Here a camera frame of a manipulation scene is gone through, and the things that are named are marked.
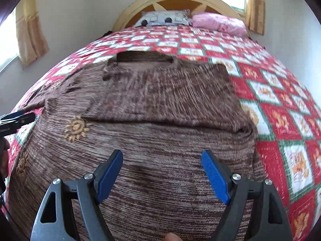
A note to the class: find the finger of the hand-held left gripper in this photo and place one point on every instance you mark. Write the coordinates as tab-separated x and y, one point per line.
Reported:
17	119

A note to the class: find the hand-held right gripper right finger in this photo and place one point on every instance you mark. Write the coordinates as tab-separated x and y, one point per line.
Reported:
215	178

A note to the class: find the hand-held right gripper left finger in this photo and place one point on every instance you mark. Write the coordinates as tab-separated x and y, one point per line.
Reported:
110	175

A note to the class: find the brown knit sweater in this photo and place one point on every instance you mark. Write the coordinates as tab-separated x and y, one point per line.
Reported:
150	130

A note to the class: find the person's left hand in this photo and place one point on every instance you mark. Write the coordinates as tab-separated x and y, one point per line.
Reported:
3	167

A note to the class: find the person's right hand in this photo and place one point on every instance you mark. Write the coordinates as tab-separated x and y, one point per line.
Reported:
171	237

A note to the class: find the red printed quilt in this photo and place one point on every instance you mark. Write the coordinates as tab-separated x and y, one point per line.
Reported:
275	120

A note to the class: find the yellow curtain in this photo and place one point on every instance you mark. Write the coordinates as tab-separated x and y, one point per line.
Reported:
31	30
256	7

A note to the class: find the dark bedside object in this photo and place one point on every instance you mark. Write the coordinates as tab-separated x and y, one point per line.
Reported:
103	35

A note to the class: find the pink pillow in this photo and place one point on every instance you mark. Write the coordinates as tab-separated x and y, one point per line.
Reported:
218	22

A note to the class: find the cream round headboard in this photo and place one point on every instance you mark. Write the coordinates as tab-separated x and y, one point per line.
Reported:
130	10

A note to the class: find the grey patterned pillow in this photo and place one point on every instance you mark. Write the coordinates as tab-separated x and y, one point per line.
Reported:
163	18

